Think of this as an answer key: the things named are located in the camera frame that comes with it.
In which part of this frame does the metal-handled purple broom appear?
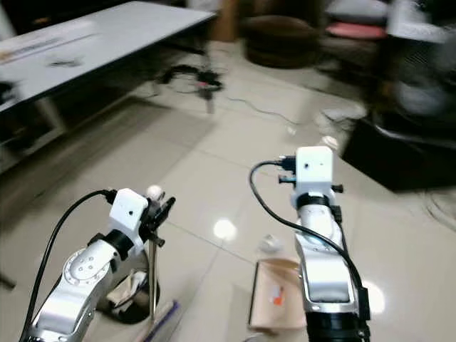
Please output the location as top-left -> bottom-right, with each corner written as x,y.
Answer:
141,239 -> 180,342

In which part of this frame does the black floor cable bundle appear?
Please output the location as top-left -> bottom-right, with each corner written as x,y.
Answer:
160,62 -> 223,95

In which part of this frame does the brown round pouf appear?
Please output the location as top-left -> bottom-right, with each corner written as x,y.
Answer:
242,14 -> 323,70

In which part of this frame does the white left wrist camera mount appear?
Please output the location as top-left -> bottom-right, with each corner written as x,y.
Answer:
107,188 -> 151,250

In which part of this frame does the long white cardboard box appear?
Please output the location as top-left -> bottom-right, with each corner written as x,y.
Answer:
0,19 -> 102,66

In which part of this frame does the black slipper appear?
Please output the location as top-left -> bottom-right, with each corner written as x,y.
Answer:
98,269 -> 162,326

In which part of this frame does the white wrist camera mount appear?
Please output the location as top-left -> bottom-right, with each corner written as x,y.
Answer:
107,188 -> 151,250
294,146 -> 335,207

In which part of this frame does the beige dustpan with metal handle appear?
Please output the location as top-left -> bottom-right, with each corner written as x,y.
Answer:
247,255 -> 309,334

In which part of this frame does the flat white paper sheet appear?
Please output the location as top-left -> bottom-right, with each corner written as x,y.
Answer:
319,105 -> 366,123

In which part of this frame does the pink seat cushion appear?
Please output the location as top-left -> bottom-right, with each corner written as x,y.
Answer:
325,21 -> 390,41

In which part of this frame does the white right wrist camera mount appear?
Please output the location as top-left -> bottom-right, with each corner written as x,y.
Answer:
294,146 -> 335,207

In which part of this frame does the white table with black legs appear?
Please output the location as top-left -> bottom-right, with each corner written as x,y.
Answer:
0,0 -> 219,172

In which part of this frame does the black mesh office chair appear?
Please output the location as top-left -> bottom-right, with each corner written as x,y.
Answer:
374,0 -> 456,118

